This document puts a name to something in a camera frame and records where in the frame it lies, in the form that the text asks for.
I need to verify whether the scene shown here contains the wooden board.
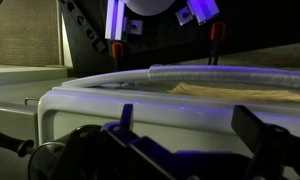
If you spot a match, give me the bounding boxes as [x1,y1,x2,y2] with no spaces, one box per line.
[169,82,300,102]

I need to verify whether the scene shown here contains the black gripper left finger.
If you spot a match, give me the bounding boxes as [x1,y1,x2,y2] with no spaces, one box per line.
[119,104,133,130]

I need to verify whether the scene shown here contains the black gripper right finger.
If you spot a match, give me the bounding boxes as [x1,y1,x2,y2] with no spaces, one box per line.
[231,105,268,153]

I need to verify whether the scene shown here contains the aluminium bracket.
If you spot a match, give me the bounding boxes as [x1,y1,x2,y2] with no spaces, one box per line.
[105,0,143,41]
[175,0,219,26]

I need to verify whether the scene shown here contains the black handle knob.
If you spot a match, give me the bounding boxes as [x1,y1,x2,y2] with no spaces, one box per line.
[0,132,34,157]

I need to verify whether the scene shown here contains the small metal hook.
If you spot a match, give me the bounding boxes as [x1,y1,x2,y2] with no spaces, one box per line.
[24,97,40,105]

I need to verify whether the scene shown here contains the right aluminium bracket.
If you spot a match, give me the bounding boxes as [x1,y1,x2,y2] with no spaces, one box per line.
[175,0,219,26]

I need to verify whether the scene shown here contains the orange clamp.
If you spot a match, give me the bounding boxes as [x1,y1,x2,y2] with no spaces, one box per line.
[210,22,226,41]
[111,42,124,58]

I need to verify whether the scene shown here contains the left aluminium bracket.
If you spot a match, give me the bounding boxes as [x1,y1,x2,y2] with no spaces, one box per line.
[105,0,143,41]

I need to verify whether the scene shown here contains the right orange clamp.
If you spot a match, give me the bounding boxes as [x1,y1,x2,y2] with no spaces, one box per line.
[210,22,226,41]

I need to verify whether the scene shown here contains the white round disc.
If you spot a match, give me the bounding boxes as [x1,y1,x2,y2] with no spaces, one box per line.
[122,0,175,16]

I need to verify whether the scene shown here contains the left orange clamp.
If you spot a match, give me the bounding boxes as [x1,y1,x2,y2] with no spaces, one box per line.
[111,42,124,58]

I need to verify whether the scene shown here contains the grey corrugated hose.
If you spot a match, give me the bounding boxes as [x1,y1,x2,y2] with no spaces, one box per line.
[61,64,300,90]

